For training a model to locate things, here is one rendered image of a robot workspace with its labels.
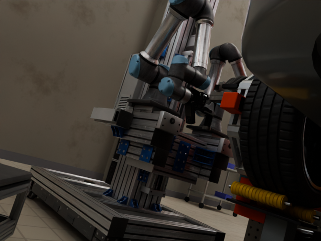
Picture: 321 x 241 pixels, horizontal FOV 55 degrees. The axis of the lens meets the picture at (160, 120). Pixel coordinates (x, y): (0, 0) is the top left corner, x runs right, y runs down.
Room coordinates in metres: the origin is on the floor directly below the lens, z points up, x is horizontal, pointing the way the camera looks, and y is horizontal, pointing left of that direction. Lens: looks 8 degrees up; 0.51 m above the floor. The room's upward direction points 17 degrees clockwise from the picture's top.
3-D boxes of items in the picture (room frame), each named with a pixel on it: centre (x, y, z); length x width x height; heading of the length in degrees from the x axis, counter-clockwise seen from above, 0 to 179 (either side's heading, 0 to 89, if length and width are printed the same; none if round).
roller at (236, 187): (1.34, -0.49, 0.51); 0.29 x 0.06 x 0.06; 40
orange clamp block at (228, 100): (1.29, -0.28, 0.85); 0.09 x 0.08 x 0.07; 130
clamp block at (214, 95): (1.54, -0.25, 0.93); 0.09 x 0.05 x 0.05; 40
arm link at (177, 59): (1.39, -0.02, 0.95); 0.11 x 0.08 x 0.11; 123
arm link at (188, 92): (1.43, -0.06, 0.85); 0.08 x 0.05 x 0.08; 40
